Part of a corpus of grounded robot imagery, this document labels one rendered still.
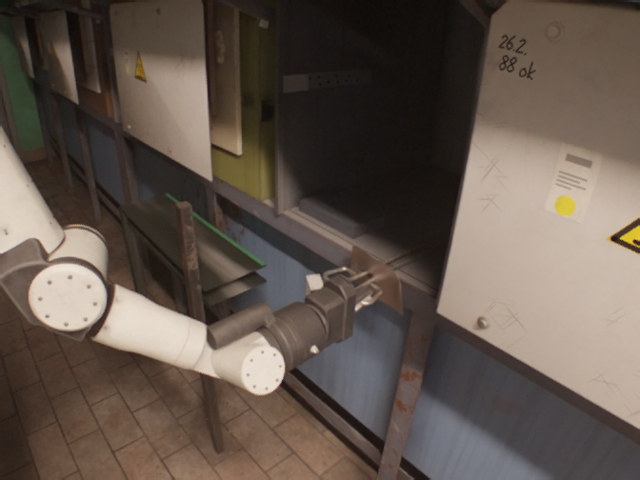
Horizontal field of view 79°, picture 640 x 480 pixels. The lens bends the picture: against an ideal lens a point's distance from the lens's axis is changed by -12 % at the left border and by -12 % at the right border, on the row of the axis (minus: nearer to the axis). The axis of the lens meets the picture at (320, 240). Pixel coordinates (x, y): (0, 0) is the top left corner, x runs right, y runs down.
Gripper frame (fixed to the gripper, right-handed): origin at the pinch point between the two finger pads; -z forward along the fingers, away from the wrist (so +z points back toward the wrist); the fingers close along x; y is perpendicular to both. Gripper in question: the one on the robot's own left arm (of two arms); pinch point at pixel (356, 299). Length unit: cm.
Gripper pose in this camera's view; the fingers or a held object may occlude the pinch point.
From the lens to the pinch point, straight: 74.7
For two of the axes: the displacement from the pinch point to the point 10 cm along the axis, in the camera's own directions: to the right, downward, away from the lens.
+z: -7.4, 3.1, -6.0
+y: -6.7, -3.8, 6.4
